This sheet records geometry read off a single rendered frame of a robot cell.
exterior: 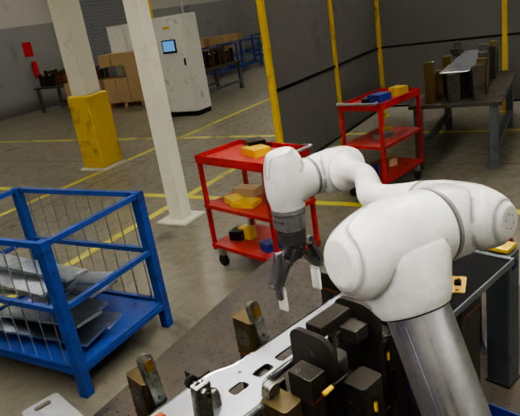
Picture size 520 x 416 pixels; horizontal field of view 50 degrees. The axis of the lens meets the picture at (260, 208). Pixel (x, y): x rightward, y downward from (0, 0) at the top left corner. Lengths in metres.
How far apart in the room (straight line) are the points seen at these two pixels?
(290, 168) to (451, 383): 0.69
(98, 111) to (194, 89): 3.57
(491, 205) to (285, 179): 0.59
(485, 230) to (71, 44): 7.84
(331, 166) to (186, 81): 10.40
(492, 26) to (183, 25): 5.86
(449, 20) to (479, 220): 7.81
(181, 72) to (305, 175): 10.46
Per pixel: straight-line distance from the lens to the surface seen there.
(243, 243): 4.37
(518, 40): 8.57
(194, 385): 1.19
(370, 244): 0.82
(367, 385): 1.32
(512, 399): 1.91
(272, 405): 1.31
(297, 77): 6.46
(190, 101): 11.82
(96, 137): 8.51
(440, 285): 0.87
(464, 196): 0.94
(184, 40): 11.64
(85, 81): 8.52
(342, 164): 1.43
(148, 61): 5.39
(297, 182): 1.40
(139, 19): 5.39
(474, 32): 8.64
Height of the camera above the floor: 1.89
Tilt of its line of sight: 19 degrees down
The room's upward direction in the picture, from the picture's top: 9 degrees counter-clockwise
